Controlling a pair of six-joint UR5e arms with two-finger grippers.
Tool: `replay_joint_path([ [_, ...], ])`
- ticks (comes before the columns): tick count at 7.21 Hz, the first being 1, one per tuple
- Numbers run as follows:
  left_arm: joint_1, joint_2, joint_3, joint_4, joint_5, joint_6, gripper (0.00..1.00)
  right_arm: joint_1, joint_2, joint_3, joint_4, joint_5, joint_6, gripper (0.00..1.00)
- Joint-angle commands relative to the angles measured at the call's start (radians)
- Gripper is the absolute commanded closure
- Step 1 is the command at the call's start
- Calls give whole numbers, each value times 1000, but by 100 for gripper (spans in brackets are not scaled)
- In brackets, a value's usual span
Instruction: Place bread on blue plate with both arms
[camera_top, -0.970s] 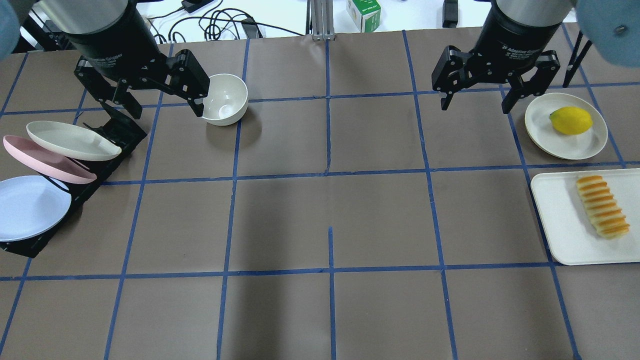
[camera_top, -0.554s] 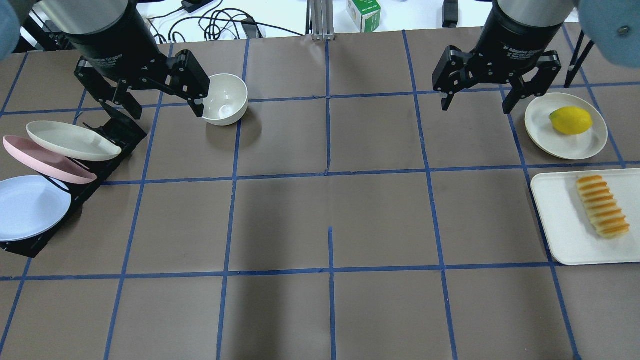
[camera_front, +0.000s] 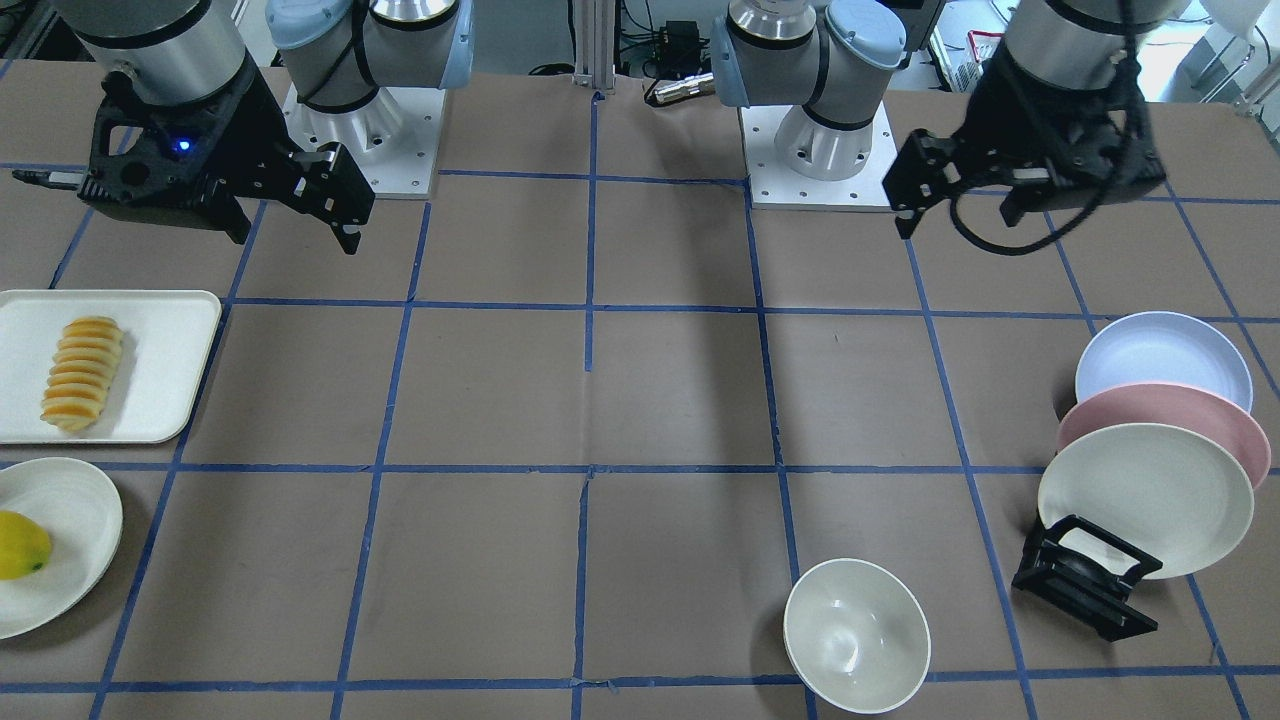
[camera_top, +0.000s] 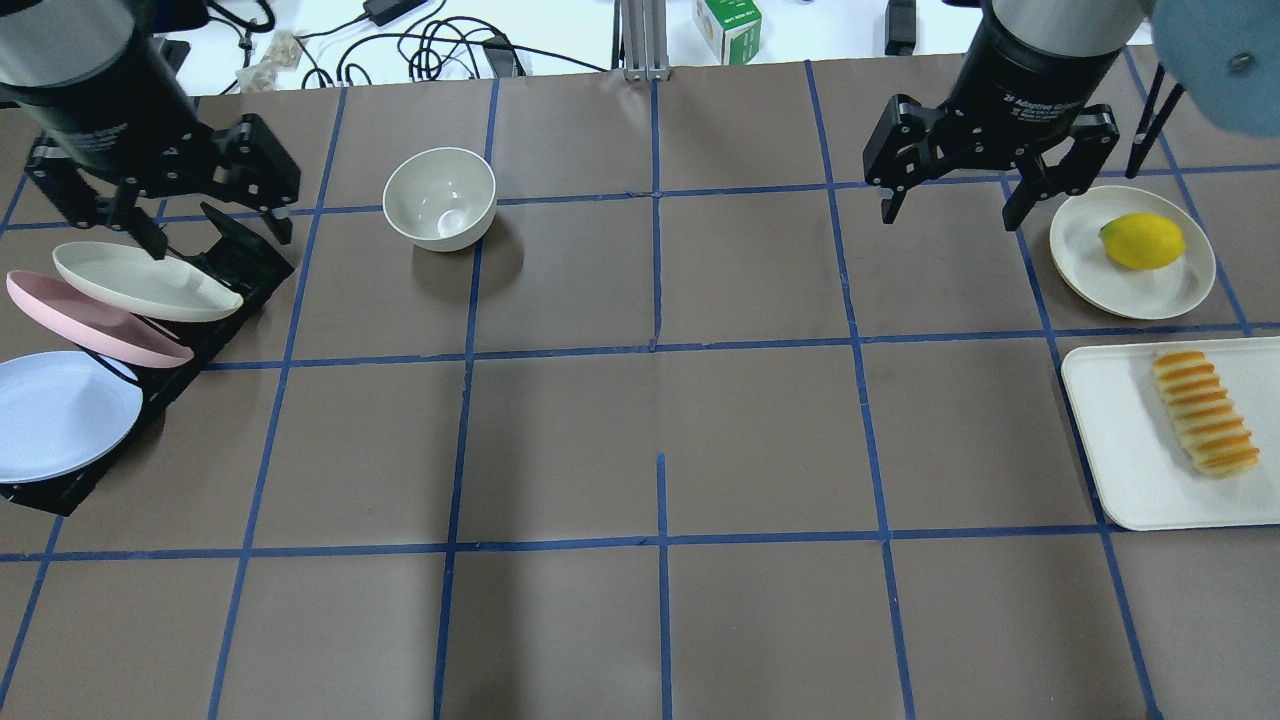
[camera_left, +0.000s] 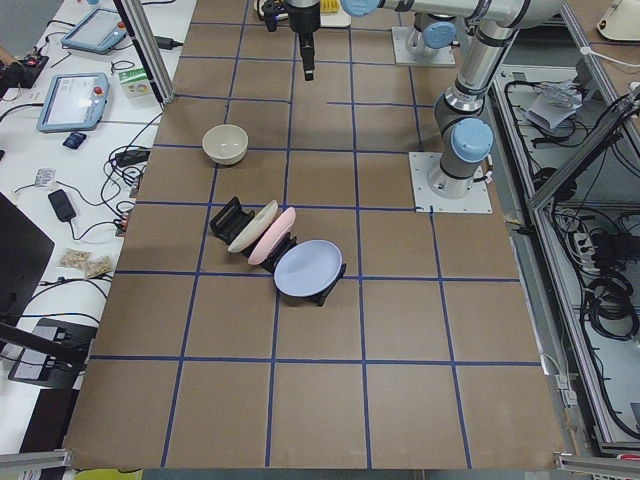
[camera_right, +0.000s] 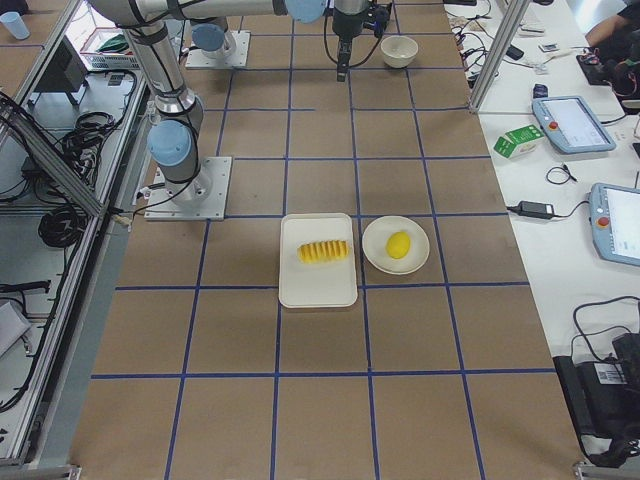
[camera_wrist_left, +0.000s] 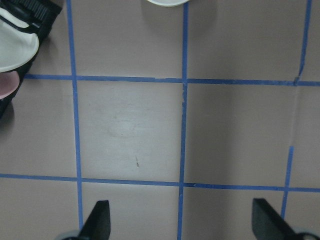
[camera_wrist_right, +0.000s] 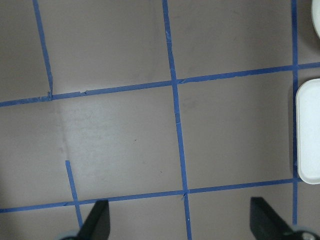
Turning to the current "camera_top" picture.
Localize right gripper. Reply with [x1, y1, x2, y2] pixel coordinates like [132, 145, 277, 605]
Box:
[863, 26, 1120, 231]

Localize bag of wooden pieces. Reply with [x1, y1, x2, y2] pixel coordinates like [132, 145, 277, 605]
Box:
[236, 29, 305, 94]

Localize cream plate in rack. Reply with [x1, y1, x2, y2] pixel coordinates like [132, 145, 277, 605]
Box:
[52, 241, 244, 323]

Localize cream bowl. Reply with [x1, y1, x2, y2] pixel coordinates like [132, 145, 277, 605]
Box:
[381, 147, 497, 252]

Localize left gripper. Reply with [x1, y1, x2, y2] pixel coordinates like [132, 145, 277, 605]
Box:
[3, 60, 301, 261]

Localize black dish rack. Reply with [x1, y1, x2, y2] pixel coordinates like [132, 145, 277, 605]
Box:
[1, 206, 294, 516]

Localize black power adapter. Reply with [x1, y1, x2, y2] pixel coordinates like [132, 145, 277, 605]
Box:
[362, 0, 428, 27]

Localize aluminium frame post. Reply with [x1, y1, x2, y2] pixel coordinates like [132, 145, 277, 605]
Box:
[611, 0, 671, 82]

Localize blue plate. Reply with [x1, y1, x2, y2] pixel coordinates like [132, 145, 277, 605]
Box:
[1, 350, 143, 486]

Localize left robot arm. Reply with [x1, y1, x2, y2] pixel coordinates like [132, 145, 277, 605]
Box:
[1, 1, 301, 259]

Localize cream rectangular tray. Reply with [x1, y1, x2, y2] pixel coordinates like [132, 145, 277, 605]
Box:
[1062, 337, 1279, 530]

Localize cream plate with lemon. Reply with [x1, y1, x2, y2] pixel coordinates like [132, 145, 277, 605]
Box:
[1050, 186, 1217, 320]

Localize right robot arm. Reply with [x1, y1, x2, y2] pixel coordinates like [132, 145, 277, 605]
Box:
[863, 1, 1279, 231]

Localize pink plate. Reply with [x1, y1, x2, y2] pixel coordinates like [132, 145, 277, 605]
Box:
[5, 270, 195, 369]

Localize yellow lemon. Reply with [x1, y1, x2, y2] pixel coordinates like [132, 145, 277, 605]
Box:
[1098, 213, 1187, 272]

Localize green white box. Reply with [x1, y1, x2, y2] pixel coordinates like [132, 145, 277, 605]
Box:
[692, 1, 763, 67]

